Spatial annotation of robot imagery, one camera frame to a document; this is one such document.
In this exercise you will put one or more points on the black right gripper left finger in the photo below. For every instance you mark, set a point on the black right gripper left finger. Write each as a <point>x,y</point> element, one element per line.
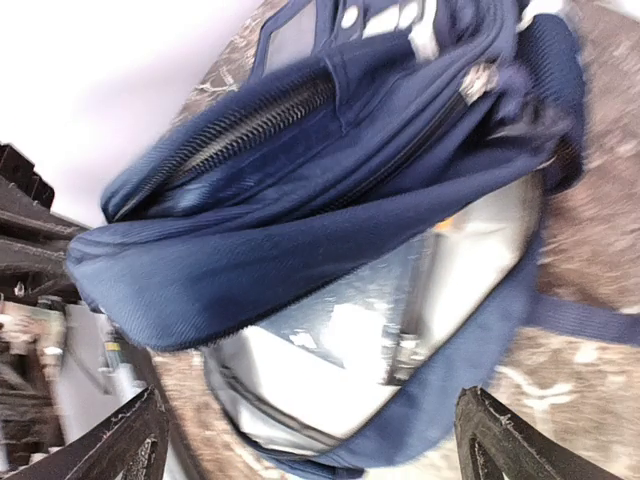
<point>132,441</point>

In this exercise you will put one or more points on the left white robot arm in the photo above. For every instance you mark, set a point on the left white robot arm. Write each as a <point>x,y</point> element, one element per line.
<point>35,292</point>

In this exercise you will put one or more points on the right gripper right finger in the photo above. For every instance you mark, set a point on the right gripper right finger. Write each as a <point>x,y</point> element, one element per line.
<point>493,442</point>

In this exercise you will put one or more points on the navy blue student backpack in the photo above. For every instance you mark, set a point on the navy blue student backpack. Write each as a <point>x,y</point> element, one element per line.
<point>362,125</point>

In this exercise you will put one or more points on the dark blue hardcover book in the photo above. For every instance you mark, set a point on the dark blue hardcover book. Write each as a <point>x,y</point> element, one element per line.
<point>366,322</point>

